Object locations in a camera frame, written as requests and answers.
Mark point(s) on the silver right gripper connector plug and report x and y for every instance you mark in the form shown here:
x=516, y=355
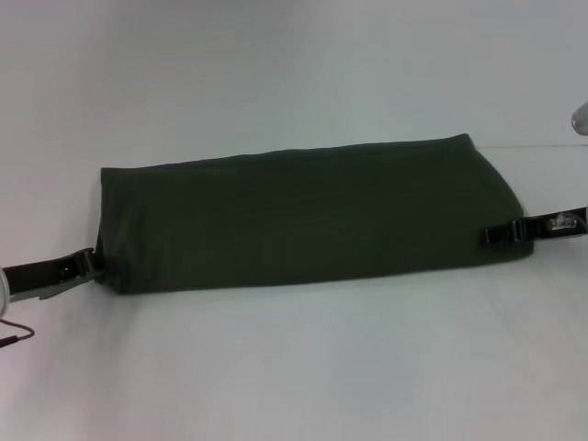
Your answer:
x=561, y=222

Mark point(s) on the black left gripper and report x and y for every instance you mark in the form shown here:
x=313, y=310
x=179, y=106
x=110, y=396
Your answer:
x=39, y=278

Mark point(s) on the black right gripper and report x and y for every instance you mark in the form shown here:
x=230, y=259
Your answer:
x=549, y=226

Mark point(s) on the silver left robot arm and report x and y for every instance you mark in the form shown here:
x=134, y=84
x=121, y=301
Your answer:
x=3, y=294

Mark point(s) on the dark green t-shirt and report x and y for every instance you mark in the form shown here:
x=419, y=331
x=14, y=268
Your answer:
x=312, y=216

